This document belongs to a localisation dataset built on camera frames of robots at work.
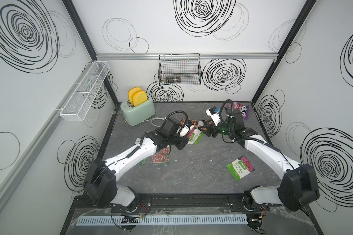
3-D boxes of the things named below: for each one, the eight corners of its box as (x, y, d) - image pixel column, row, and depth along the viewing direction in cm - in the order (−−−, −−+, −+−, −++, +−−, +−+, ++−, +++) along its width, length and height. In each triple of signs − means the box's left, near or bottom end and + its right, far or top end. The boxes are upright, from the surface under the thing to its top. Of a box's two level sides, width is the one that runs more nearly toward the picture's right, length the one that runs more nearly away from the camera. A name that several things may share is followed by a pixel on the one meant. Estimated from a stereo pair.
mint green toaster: (124, 125, 107) (118, 111, 95) (129, 111, 116) (123, 97, 104) (153, 125, 107) (150, 111, 95) (155, 111, 116) (152, 97, 104)
